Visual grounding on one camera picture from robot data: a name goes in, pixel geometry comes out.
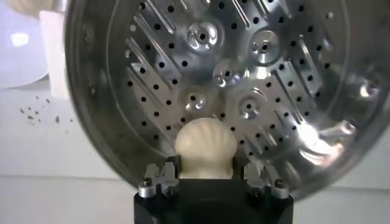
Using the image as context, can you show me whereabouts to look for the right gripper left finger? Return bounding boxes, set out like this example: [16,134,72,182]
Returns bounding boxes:
[138,155,181,198]

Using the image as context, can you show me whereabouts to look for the scattered dark crumbs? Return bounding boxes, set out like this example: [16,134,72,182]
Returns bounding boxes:
[18,96,74,135]

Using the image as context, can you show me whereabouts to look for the stainless steel steamer basket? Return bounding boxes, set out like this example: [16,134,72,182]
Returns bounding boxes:
[64,0,390,201]

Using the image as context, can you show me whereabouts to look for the white round plate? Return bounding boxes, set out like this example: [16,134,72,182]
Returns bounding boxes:
[0,0,51,91]

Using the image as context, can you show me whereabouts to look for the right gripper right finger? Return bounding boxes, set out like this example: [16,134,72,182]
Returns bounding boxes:
[233,155,289,198]

